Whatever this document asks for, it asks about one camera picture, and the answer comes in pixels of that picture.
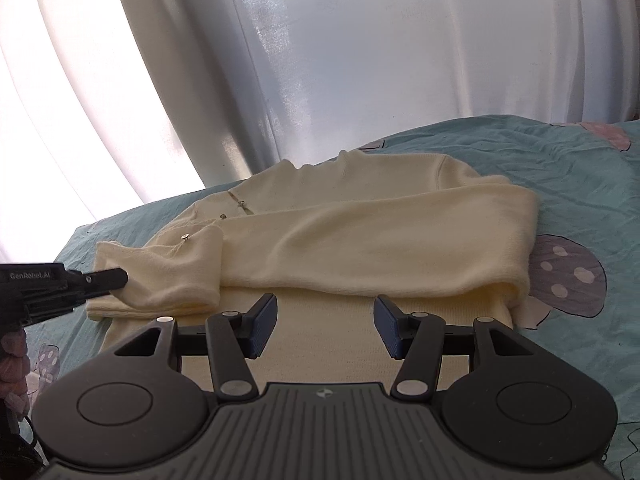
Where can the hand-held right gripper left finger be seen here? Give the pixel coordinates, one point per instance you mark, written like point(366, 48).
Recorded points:
point(262, 325)

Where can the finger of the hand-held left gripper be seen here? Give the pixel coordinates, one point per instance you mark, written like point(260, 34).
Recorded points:
point(106, 279)

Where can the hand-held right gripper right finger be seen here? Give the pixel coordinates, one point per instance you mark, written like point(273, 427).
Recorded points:
point(387, 325)

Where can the cream knit sweater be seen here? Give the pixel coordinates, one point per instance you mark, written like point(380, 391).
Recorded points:
point(360, 240)

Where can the person's left hand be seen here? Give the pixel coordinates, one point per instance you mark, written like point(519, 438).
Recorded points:
point(11, 367)

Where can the teal mushroom print bed sheet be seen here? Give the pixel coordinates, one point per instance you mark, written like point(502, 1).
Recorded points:
point(575, 195)

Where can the white curtain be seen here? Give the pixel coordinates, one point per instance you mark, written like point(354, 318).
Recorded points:
point(325, 60)

